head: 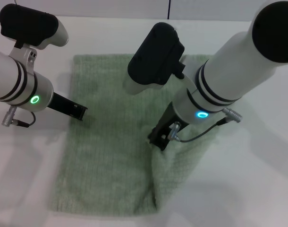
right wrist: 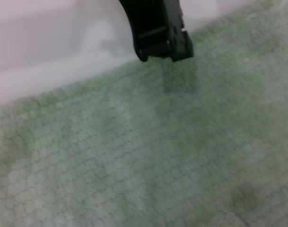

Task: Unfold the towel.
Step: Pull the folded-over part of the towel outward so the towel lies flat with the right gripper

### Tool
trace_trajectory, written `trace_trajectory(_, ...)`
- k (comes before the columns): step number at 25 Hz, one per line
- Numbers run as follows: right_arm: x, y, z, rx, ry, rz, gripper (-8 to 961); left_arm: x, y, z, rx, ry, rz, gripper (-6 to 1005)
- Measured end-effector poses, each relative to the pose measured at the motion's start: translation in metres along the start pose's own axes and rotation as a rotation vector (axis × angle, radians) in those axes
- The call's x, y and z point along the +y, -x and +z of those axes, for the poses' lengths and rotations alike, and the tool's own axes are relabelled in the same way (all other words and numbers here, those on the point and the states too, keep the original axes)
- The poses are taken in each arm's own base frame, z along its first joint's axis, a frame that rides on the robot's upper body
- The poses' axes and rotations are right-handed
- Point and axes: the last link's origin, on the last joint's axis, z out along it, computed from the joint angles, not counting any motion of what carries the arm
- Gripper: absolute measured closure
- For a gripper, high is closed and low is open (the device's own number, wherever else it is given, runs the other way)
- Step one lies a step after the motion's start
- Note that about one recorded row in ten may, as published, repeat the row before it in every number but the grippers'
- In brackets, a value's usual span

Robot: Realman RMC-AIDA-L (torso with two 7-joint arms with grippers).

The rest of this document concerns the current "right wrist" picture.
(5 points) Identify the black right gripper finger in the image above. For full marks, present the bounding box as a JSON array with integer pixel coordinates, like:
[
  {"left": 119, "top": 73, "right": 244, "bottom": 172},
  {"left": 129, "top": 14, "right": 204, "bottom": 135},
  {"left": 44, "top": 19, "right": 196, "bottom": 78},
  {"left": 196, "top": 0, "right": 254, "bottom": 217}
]
[
  {"left": 118, "top": 0, "right": 171, "bottom": 62},
  {"left": 164, "top": 0, "right": 195, "bottom": 62}
]

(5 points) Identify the green ribbed towel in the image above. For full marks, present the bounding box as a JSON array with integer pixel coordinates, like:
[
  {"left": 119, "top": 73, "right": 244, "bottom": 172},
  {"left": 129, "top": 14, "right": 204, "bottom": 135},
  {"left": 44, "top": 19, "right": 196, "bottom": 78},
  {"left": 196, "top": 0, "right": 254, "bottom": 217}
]
[{"left": 0, "top": 0, "right": 288, "bottom": 227}]

